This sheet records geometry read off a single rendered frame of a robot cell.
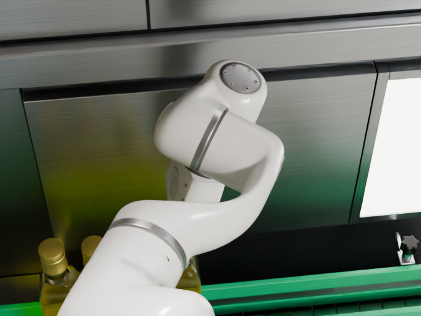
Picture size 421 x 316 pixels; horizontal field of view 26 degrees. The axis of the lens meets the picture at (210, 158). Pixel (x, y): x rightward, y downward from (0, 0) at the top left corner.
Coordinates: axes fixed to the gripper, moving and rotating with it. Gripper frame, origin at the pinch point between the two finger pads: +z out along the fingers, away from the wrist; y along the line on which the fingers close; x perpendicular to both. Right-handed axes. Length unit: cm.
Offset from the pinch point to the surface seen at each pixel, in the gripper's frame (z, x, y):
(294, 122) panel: -10.5, 15.2, -11.7
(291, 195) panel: 5.4, 20.4, -11.7
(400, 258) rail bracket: 10.5, 39.5, -5.1
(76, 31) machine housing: -19.3, -16.6, -14.7
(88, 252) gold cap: 4.6, -11.4, 1.9
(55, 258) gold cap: 6.0, -15.6, 2.0
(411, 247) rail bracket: 6.3, 39.3, -4.1
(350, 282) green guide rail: 14.9, 32.2, -2.9
